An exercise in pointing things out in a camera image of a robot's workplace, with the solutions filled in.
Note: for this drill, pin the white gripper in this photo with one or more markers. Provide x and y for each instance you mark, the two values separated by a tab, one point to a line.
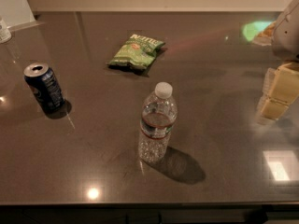
287	36

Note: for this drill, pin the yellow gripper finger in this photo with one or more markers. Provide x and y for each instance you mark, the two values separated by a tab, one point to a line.
269	111

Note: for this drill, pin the green jalapeno chip bag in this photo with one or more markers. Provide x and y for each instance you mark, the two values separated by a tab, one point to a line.
138	52

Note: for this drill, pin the clear plastic water bottle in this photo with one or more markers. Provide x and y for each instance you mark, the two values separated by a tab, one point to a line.
158	116

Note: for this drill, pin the blue soda can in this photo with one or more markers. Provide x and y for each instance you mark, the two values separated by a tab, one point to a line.
44	85

